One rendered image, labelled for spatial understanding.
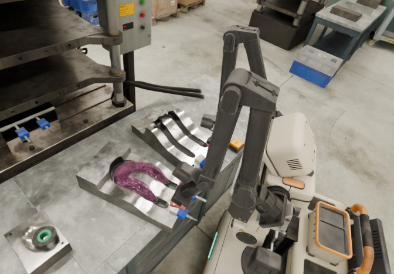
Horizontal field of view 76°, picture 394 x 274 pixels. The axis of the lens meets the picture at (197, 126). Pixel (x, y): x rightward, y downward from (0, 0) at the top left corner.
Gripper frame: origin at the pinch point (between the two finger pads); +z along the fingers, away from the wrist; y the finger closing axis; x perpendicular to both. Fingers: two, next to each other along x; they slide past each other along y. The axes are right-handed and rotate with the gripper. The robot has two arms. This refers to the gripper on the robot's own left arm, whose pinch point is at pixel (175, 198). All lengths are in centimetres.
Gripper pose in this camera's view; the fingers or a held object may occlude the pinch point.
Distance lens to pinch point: 108.4
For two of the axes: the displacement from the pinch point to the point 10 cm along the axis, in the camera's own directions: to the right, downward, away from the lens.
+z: -5.4, 4.9, 6.8
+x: 7.7, 6.2, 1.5
